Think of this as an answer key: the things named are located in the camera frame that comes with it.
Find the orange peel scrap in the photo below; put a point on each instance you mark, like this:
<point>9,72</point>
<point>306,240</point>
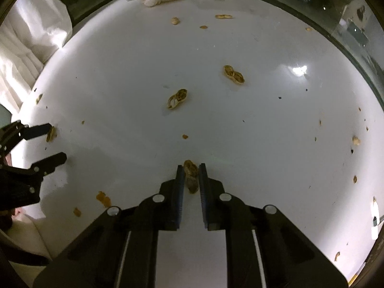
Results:
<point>103,199</point>
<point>77,212</point>

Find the white curtain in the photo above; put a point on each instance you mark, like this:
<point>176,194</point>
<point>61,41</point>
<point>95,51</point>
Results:
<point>30,36</point>

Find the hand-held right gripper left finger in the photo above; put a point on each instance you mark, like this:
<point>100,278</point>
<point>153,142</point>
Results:
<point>181,192</point>

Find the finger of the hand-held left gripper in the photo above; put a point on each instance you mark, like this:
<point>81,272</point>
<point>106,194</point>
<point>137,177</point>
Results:
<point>49,162</point>
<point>39,130</point>

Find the small tan peanut shell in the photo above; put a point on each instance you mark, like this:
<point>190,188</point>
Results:
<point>51,134</point>

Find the long dark peanut shell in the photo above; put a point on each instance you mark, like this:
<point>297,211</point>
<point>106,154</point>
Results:
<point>191,175</point>

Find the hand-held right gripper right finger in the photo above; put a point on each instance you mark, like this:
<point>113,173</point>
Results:
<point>202,192</point>

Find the peanut shells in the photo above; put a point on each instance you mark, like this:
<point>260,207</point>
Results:
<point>177,99</point>

